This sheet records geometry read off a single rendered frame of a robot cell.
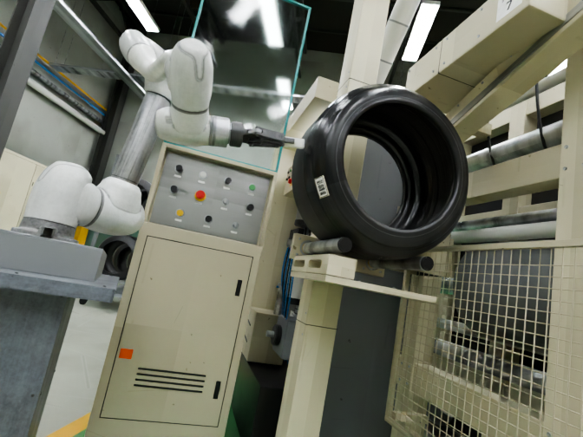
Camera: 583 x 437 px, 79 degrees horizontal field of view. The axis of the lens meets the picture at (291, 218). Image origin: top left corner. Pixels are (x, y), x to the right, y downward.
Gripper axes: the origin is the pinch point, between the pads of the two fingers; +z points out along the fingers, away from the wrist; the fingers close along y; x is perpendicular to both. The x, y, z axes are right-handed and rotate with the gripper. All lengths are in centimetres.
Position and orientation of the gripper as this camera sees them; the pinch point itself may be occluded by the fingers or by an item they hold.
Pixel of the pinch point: (293, 142)
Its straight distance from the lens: 115.5
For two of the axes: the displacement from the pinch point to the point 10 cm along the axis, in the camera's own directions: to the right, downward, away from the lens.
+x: -0.5, 9.9, -1.3
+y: -2.7, 1.1, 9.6
